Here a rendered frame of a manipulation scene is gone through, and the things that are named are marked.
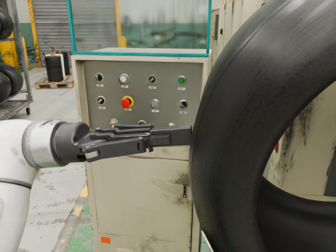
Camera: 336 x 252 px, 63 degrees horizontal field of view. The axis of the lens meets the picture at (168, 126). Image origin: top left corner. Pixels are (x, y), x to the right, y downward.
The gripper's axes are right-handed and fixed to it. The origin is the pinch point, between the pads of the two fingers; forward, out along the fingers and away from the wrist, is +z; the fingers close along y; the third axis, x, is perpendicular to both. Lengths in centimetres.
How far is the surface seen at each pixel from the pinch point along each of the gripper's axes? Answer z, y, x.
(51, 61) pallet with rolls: -359, 513, 10
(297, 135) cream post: 26.7, 26.9, 12.5
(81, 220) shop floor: -103, 110, 107
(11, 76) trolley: -291, 306, 13
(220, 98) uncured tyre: 8.9, -9.4, -8.4
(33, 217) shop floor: -140, 107, 102
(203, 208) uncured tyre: 5.2, -10.0, 7.4
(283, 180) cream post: 23.2, 26.8, 25.6
